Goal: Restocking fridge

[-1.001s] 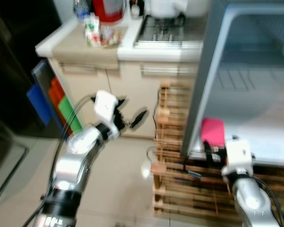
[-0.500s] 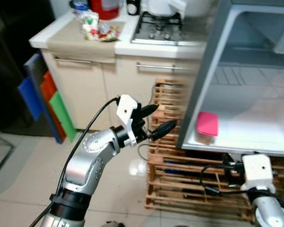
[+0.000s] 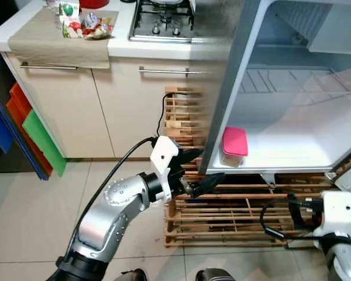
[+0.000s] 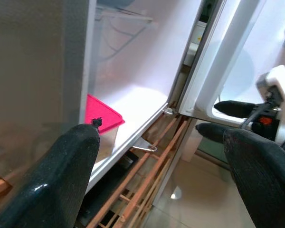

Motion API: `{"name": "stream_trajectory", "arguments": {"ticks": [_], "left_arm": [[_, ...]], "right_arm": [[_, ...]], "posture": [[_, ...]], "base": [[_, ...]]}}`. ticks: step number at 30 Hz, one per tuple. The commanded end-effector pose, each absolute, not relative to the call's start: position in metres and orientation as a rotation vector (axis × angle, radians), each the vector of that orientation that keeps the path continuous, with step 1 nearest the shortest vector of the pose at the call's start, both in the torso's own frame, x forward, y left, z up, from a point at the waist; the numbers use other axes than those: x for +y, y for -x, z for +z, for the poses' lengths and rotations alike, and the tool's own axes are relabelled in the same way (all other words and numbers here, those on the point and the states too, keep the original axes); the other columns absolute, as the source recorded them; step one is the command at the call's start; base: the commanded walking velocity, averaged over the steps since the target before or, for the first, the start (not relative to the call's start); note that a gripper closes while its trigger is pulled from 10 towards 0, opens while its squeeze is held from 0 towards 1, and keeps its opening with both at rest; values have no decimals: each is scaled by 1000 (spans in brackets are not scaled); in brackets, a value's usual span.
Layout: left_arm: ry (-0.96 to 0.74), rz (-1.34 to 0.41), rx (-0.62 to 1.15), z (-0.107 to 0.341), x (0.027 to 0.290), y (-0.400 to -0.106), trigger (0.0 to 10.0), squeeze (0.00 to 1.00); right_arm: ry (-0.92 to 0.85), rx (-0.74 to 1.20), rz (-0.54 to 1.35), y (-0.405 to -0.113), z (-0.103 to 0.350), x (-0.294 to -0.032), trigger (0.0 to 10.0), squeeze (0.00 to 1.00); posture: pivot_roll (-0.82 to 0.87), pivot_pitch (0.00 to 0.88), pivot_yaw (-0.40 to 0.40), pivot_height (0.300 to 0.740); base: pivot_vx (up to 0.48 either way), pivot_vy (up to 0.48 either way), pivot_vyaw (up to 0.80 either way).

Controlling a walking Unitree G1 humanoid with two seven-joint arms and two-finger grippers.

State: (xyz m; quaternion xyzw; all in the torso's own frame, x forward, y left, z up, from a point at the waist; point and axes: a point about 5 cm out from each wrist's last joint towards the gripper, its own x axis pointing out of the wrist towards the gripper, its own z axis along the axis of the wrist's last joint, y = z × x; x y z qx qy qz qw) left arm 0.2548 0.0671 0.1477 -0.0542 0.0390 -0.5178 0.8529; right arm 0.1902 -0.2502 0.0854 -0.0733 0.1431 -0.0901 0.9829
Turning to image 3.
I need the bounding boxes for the steel gas stove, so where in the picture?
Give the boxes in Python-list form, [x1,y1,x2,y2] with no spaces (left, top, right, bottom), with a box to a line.
[128,0,199,43]

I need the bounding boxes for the pink lidded clear container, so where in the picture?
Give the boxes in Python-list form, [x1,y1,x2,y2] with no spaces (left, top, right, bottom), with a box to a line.
[219,126,249,168]

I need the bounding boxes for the grey left robot foot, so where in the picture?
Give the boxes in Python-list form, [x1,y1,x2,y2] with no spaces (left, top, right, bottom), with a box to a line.
[114,268,148,281]

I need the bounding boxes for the wooden slatted rack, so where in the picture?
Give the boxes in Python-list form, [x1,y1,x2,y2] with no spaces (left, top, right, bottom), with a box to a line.
[163,87,351,249]

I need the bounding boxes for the green cutting board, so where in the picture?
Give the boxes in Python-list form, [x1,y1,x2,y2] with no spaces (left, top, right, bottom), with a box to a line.
[22,109,67,177]

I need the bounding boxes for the white freezer compartment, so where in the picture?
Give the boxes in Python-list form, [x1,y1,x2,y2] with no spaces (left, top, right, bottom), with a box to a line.
[307,5,351,55]

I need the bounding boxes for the beige cabinet door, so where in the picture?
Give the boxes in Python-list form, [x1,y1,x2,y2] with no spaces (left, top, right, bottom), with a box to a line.
[94,57,223,160]
[3,56,115,159]

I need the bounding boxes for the blue cutting board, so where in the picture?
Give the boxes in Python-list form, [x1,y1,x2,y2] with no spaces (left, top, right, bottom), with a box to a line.
[0,56,47,181]

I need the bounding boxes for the white green juice carton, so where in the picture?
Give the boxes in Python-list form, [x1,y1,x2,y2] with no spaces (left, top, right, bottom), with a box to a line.
[58,2,82,39]

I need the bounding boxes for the silver cabinet bar handle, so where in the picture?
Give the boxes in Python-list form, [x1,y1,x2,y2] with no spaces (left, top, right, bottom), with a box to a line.
[20,63,78,71]
[139,66,205,76]

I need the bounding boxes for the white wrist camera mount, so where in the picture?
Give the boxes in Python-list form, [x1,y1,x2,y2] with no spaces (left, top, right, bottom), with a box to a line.
[321,190,351,236]
[150,136,181,204]

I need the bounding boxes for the clear red labelled plastic bottle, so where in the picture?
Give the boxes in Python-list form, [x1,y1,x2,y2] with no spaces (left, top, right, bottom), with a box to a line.
[46,0,62,29]

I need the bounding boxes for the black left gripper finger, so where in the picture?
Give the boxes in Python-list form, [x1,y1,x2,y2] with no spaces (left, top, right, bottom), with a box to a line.
[190,172,226,197]
[175,148,204,167]

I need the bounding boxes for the beige burlap cloth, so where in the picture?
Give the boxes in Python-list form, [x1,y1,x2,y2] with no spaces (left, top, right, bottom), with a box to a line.
[8,7,119,70]

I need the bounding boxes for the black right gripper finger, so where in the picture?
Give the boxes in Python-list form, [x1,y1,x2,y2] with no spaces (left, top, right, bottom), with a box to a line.
[287,192,305,226]

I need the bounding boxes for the red round container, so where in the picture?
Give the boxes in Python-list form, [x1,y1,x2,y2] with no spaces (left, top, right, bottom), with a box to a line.
[79,0,110,9]

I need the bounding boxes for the grey mini fridge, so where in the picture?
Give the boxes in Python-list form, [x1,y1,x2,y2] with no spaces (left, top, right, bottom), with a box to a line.
[199,0,351,176]

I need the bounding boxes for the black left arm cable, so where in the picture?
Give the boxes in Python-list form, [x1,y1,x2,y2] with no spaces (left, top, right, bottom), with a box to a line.
[64,136,159,258]

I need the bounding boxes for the white wire fridge shelf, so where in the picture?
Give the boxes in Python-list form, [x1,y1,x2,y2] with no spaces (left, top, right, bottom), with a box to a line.
[240,67,351,94]

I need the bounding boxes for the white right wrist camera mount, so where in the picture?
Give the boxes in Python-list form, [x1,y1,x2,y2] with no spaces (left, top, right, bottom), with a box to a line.
[321,190,351,236]

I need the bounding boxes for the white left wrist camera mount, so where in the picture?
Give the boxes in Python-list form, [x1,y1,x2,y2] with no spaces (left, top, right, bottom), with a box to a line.
[150,136,181,204]

